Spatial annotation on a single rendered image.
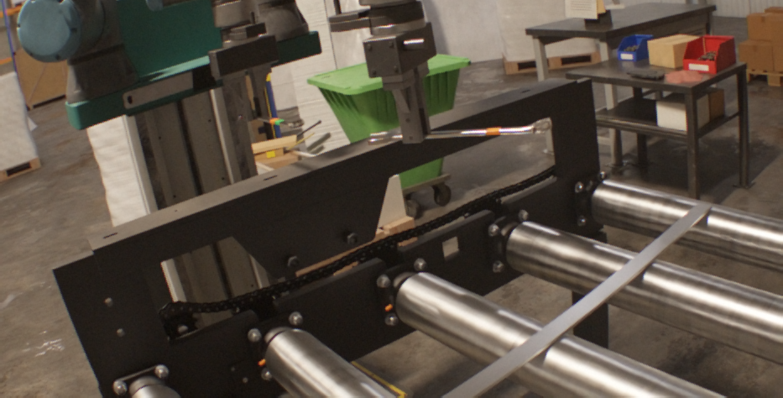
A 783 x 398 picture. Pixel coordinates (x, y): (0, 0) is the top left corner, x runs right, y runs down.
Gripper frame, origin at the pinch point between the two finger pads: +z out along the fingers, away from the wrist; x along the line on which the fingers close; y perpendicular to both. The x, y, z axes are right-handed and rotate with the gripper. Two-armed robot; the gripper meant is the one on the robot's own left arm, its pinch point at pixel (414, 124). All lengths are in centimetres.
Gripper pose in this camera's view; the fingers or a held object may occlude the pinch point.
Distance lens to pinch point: 95.0
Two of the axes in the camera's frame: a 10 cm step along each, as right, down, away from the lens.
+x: 3.8, -3.4, 8.6
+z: 1.7, 9.4, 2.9
